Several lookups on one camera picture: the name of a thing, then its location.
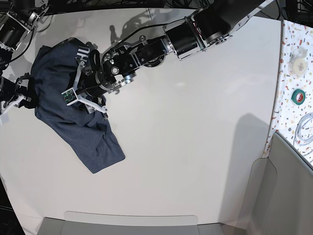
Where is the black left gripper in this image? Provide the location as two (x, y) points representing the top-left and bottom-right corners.
(83, 50), (109, 99)

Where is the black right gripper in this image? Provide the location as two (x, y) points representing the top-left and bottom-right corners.
(0, 77), (32, 114)

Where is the blue t-shirt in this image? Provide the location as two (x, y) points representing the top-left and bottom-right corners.
(31, 38), (125, 174)

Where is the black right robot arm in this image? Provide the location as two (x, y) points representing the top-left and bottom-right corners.
(0, 0), (49, 116)

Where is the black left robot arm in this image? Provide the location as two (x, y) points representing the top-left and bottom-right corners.
(78, 0), (263, 97)

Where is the grey chair front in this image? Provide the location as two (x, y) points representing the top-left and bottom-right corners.
(38, 211), (224, 235)

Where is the grey chair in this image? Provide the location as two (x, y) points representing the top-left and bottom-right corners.
(240, 133), (313, 235)
(38, 211), (224, 235)

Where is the speckled white side table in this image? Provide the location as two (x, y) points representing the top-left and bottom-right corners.
(263, 20), (313, 164)

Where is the clear tape dispenser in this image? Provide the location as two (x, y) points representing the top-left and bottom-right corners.
(289, 47), (308, 77)

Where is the green tape roll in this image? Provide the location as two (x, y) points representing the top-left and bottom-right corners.
(291, 89), (306, 105)

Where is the grey chair right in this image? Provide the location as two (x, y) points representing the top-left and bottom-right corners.
(240, 133), (313, 235)

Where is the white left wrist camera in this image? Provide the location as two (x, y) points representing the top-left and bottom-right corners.
(61, 60), (108, 120)

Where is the coiled white cable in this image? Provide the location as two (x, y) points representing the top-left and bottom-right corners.
(294, 112), (313, 146)

